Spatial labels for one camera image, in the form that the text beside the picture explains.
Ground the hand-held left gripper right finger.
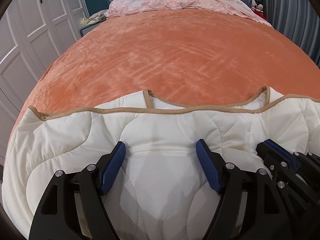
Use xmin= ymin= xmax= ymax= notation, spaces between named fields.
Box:
xmin=196 ymin=138 xmax=288 ymax=240

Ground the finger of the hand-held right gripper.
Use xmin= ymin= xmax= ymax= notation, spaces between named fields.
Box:
xmin=293 ymin=151 xmax=320 ymax=173
xmin=256 ymin=139 xmax=301 ymax=181

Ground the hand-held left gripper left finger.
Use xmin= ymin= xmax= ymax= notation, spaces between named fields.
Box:
xmin=29 ymin=141 xmax=126 ymax=240

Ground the white quilted blanket tan trim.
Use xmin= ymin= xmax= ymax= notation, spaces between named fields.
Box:
xmin=0 ymin=86 xmax=320 ymax=240

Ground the orange plush blanket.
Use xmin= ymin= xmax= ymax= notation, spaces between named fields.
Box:
xmin=10 ymin=7 xmax=320 ymax=170

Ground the blue-grey curtain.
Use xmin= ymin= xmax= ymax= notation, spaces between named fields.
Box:
xmin=260 ymin=0 xmax=320 ymax=67

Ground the dark bedside table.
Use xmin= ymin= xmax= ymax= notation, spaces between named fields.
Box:
xmin=79 ymin=21 xmax=106 ymax=40

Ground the beige crumpled cloth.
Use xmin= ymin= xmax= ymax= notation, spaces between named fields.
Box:
xmin=88 ymin=10 xmax=108 ymax=26

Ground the white panelled wardrobe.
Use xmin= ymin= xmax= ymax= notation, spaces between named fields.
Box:
xmin=0 ymin=0 xmax=89 ymax=167

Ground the pink floral quilt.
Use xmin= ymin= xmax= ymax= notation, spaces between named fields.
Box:
xmin=103 ymin=0 xmax=272 ymax=27

